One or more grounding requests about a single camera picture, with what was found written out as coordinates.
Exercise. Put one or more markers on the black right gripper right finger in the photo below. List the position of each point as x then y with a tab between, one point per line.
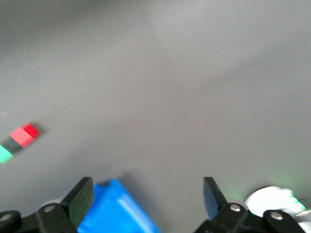
213	199

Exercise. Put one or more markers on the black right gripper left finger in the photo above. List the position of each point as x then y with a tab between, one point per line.
77	199

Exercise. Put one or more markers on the small red cube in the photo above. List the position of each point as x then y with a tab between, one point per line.
23	136

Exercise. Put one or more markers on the small green cube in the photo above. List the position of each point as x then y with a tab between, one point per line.
4	154

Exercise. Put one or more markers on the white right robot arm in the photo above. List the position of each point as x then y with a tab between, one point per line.
269	196

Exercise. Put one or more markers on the blue plastic bin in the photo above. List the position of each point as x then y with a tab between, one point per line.
116	211

